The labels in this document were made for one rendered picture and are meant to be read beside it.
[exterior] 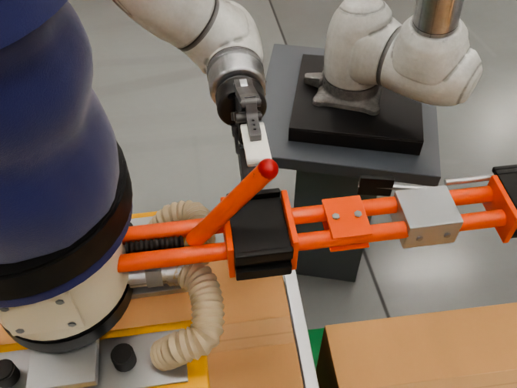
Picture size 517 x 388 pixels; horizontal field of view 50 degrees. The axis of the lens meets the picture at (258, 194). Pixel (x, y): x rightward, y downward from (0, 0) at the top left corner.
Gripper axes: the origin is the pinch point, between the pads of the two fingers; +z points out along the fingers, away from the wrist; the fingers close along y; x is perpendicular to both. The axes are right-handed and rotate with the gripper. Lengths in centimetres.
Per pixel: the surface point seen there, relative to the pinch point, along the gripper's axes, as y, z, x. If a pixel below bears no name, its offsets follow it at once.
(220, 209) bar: -5.8, 6.4, 5.3
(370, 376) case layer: 70, -1, -26
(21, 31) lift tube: -35.2, 14.2, 17.2
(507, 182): -2.2, 4.5, -31.4
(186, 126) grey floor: 125, -150, 12
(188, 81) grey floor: 125, -183, 9
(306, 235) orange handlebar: -0.7, 8.0, -4.7
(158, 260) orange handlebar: -0.4, 8.8, 13.2
